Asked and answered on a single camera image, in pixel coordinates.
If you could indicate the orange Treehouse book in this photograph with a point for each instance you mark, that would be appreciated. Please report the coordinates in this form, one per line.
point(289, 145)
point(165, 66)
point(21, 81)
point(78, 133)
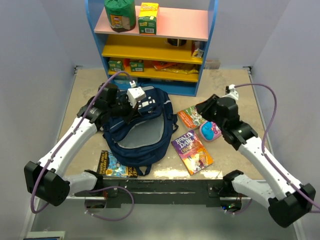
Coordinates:
point(191, 118)

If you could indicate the navy blue student backpack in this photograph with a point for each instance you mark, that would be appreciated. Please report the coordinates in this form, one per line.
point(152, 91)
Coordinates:
point(145, 139)

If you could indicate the orange yellow snack packets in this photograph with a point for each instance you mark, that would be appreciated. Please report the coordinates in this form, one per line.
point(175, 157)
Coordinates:
point(175, 67)

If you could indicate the green cylindrical package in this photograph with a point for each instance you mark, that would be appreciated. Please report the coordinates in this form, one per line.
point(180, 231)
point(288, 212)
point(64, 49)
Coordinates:
point(121, 14)

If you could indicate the small green box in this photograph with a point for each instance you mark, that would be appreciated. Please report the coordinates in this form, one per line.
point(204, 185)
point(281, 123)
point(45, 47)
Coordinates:
point(137, 65)
point(116, 64)

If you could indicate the small box behind shelf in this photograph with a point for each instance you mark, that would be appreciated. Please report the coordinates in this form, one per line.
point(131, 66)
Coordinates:
point(212, 64)

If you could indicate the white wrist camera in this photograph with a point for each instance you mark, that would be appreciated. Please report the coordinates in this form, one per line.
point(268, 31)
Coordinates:
point(135, 94)
point(231, 92)

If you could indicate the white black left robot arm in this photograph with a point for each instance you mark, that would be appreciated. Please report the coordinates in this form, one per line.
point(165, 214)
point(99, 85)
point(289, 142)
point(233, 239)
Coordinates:
point(46, 178)

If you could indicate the pink pencil case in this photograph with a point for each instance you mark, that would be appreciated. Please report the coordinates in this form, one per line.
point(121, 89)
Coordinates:
point(209, 131)

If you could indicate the small green box left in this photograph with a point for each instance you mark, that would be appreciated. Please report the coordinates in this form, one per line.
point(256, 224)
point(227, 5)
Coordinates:
point(116, 64)

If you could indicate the small green box right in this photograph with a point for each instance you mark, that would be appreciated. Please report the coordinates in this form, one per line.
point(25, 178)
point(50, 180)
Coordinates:
point(137, 65)

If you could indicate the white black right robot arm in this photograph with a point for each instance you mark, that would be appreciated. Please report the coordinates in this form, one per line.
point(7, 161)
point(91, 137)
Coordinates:
point(284, 196)

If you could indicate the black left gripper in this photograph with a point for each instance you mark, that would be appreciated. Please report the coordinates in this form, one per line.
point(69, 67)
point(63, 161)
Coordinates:
point(132, 111)

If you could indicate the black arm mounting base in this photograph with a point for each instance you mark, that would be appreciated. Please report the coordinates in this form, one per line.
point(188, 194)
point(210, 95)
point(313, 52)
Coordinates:
point(210, 193)

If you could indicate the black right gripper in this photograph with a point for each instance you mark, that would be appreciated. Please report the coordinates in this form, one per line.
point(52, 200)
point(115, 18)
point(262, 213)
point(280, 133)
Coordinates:
point(204, 108)

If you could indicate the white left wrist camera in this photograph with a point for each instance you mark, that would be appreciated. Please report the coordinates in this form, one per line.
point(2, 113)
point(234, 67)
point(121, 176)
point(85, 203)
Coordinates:
point(135, 94)

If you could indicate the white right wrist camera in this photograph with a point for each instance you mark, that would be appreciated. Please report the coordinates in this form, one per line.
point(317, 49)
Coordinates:
point(231, 92)

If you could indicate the small snack pouch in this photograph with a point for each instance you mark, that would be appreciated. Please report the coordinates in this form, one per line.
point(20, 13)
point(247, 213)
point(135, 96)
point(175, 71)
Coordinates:
point(197, 49)

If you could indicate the purple Roald Dahl book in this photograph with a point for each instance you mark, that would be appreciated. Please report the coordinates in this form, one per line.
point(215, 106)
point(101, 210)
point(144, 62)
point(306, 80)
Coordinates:
point(192, 152)

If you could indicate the yellow green carton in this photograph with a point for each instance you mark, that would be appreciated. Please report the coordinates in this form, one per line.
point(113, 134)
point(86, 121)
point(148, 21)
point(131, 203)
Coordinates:
point(147, 19)

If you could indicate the blue shelf unit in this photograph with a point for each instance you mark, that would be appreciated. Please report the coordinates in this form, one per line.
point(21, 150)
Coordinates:
point(176, 30)

